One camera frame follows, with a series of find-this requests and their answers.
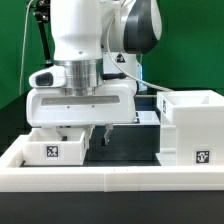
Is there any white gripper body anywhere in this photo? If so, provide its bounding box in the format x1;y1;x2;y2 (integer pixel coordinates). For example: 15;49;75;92
26;79;137;127

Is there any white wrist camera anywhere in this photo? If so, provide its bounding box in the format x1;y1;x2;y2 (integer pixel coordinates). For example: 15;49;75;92
29;65;67;88

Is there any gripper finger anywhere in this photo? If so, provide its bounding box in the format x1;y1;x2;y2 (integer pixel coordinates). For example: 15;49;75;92
87;125;95;141
101;124;113;146

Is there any white workspace border frame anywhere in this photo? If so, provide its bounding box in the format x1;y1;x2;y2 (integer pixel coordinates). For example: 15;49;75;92
0;135;224;192

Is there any white fiducial marker plate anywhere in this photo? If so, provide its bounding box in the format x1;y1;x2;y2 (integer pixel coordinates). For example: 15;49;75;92
134;111;160;125

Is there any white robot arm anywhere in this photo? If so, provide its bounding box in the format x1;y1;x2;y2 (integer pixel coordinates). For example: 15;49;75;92
27;0;162;131

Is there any white drawer cabinet frame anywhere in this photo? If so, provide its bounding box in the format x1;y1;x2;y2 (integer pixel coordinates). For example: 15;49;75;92
156;90;224;166

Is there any white drawer box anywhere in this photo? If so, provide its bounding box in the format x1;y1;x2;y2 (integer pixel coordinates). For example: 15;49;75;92
22;128;89;166

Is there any black camera stand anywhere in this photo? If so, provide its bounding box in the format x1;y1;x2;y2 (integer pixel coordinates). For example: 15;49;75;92
31;0;53;68

